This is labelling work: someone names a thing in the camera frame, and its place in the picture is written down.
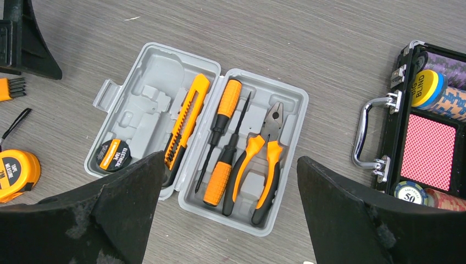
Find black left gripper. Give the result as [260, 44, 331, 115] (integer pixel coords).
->
[1, 0, 62, 80]

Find small orange screwdriver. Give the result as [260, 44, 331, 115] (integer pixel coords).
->
[203, 92, 251, 207]

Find black aluminium poker chip case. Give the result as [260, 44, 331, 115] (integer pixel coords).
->
[352, 40, 465, 211]

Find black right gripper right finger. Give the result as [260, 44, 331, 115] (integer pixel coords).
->
[297, 156, 465, 263]

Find grey plastic tool case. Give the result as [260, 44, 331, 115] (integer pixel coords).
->
[84, 42, 309, 237]

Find small round silver disc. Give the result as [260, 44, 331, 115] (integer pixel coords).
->
[95, 139, 132, 173]

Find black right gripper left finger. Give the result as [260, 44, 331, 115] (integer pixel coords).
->
[1, 152, 165, 263]

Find orange utility knife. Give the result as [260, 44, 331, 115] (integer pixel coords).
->
[162, 74, 210, 188]

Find orange black pliers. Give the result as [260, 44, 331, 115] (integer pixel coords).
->
[222, 102, 284, 226]

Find orange phillips screwdriver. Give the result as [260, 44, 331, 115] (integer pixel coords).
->
[195, 79, 242, 193]

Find red playing card deck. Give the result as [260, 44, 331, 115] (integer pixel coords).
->
[401, 114, 456, 191]

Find orange tape measure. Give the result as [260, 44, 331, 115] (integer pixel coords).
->
[0, 107, 42, 204]

